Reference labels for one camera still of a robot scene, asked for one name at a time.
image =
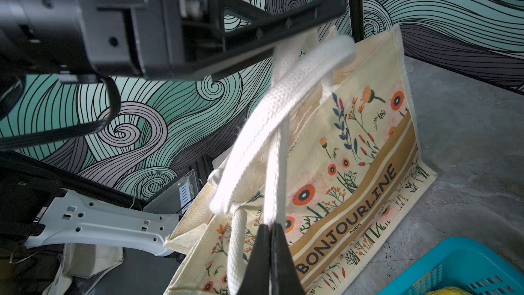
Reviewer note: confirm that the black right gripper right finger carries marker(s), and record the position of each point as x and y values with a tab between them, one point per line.
284	278

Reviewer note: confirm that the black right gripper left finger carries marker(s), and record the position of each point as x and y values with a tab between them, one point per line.
256	279

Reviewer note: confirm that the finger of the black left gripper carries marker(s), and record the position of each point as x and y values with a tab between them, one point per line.
224	36

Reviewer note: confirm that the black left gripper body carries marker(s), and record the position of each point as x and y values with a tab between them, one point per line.
141	38

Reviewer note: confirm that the cream floral grocery bag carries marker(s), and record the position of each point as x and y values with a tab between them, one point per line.
331	153

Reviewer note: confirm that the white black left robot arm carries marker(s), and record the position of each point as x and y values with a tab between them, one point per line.
36	211

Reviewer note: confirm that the yellow banana bunch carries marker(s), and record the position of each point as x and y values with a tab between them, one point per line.
450	290

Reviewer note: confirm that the teal plastic basket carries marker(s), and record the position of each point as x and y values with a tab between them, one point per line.
460	263

